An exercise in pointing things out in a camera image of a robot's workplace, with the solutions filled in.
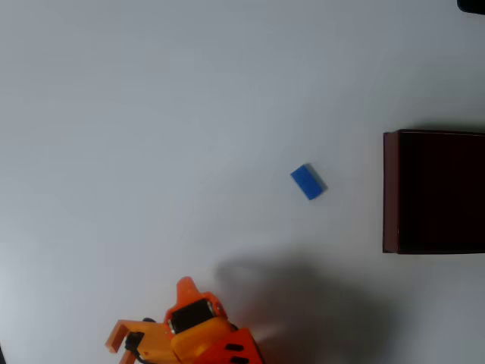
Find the small blue block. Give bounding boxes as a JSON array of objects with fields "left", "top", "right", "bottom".
[{"left": 289, "top": 163, "right": 328, "bottom": 201}]

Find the dark red box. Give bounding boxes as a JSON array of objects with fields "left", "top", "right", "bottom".
[{"left": 382, "top": 129, "right": 485, "bottom": 255}]

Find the black object at table edge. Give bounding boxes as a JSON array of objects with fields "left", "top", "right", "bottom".
[{"left": 456, "top": 0, "right": 485, "bottom": 16}]

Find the orange camera mount bracket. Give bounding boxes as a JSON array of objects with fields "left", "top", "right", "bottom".
[{"left": 105, "top": 319, "right": 179, "bottom": 364}]

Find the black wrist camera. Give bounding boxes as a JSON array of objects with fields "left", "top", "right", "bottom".
[{"left": 126, "top": 331, "right": 146, "bottom": 350}]

